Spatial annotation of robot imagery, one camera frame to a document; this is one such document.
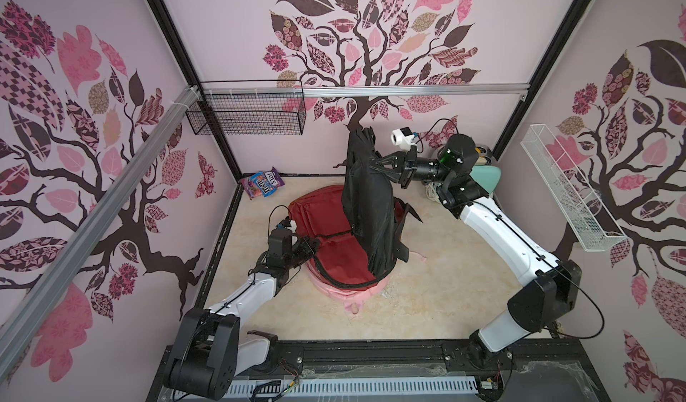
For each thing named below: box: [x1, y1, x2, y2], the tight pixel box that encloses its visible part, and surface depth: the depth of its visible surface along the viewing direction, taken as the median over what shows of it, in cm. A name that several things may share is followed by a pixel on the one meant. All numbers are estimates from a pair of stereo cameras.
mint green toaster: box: [468, 143, 502, 194], surface depth 103 cm
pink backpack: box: [306, 251, 428, 315], surface depth 83 cm
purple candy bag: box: [240, 166, 285, 200], surface depth 116 cm
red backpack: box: [288, 184, 404, 285], surface depth 92 cm
